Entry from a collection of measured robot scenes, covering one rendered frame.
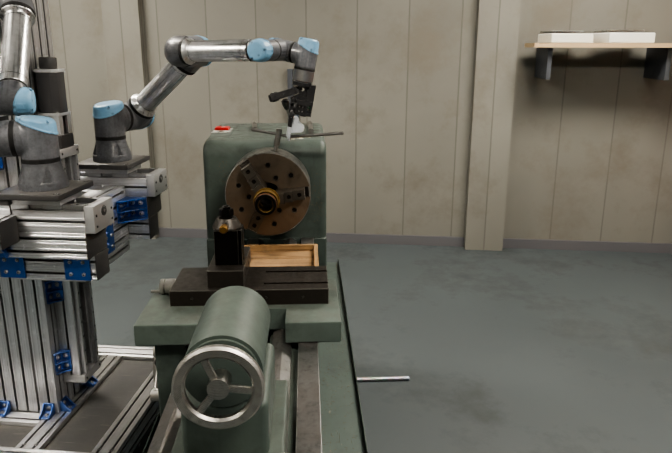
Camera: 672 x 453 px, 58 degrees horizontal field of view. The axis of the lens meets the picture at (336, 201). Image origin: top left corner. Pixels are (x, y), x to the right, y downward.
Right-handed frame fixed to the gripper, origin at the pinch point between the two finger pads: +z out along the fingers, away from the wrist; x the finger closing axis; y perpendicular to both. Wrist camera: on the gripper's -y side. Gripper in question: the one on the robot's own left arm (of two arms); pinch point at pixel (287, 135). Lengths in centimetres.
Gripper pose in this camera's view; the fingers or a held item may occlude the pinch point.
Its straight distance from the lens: 222.8
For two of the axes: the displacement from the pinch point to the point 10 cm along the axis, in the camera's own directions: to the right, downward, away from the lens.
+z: -1.8, 9.5, 2.4
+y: 9.8, 1.7, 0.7
